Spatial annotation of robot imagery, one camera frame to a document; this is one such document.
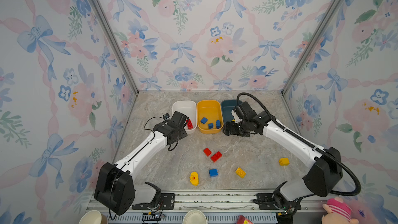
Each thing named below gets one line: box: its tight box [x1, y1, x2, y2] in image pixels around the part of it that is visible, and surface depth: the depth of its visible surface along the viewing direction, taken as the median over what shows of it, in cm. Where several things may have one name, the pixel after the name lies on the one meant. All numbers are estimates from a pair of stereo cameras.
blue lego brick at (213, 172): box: [208, 168, 219, 178], surface depth 84 cm
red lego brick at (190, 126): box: [186, 118, 194, 130], surface depth 101 cm
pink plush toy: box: [321, 197, 360, 224], surface depth 68 cm
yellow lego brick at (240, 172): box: [235, 166, 247, 179], surface depth 84 cm
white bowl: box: [182, 208, 208, 224], surface depth 70 cm
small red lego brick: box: [203, 147, 212, 157], surface depth 92 cm
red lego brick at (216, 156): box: [210, 150, 223, 163], surface depth 89 cm
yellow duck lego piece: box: [189, 171, 199, 187], surface depth 80 cm
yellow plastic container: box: [196, 100, 224, 135], surface depth 105 cm
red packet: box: [236, 214, 255, 224], surface depth 68 cm
